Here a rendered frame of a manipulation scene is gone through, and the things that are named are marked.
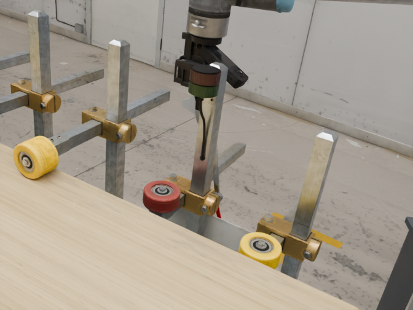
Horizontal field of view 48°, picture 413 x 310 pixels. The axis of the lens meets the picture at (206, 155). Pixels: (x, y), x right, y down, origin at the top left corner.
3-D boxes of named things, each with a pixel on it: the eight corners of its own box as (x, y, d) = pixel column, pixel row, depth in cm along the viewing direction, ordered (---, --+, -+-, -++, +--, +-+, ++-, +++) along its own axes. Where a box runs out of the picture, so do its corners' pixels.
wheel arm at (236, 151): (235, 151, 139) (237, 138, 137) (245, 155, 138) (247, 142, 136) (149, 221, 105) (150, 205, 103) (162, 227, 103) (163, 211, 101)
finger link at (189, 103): (183, 118, 114) (187, 82, 110) (204, 125, 112) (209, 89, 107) (176, 122, 112) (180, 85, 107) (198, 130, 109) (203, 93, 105)
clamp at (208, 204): (171, 189, 117) (173, 172, 115) (219, 210, 112) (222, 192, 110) (158, 200, 113) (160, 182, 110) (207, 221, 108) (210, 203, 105)
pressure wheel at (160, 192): (154, 215, 111) (157, 174, 106) (182, 228, 108) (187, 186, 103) (133, 232, 105) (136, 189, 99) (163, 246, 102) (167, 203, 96)
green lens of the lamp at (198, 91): (197, 84, 97) (198, 74, 96) (223, 92, 95) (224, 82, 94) (182, 91, 92) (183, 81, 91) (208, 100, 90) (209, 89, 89)
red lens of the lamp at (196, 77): (198, 72, 96) (200, 62, 95) (224, 80, 93) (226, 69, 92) (183, 79, 91) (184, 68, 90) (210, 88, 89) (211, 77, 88)
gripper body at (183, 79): (189, 77, 113) (195, 27, 108) (220, 87, 110) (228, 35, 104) (172, 85, 107) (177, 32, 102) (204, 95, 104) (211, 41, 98)
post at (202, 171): (189, 242, 120) (214, 59, 97) (201, 247, 118) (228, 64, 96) (182, 248, 117) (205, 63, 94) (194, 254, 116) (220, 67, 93)
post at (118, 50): (112, 208, 130) (118, 36, 107) (122, 213, 129) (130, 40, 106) (104, 214, 127) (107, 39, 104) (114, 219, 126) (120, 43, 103)
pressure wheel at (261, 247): (225, 276, 96) (234, 231, 91) (261, 270, 99) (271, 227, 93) (240, 306, 90) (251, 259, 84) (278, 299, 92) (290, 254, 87)
